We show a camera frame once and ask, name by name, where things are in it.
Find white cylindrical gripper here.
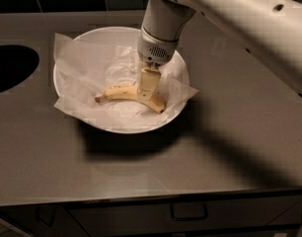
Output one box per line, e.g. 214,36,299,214
137,27,179,101

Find yellow banana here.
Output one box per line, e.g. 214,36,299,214
94,85,166,114

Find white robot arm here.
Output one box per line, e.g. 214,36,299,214
137,0,302,97

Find white bowl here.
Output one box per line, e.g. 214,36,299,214
52,26,192,135

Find white crumpled paper sheet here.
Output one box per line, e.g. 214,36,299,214
52,33,200,131

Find dark round sink opening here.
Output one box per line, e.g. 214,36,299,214
0,44,39,93

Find grey drawer front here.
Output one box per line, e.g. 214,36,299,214
68,196,302,237

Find black drawer handle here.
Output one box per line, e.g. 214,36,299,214
170,202,208,221

